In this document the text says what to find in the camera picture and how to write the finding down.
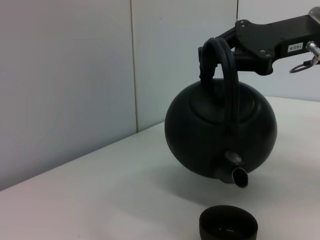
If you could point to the dark brown teacup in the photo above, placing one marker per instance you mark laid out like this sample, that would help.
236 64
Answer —
207 225

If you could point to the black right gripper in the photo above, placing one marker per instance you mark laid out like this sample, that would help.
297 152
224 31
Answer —
275 37

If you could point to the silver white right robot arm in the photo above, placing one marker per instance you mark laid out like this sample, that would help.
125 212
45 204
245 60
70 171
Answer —
315 13

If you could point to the black round teapot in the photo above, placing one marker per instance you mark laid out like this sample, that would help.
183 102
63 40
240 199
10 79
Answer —
220 135

